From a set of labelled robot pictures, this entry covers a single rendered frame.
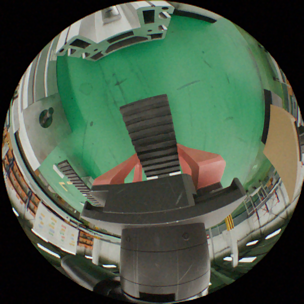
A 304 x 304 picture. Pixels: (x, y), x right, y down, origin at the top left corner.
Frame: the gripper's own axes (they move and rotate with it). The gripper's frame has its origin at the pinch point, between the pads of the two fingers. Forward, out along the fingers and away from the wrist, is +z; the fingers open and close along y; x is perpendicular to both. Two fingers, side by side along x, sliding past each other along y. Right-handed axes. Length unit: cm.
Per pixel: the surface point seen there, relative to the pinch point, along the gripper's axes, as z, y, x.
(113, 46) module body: 2.6, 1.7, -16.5
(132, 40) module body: 2.6, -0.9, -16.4
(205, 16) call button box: 1.0, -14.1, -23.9
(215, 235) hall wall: -19, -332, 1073
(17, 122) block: -4.6, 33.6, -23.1
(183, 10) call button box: 0.6, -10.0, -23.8
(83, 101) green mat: 3.2, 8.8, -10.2
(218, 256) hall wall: -310, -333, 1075
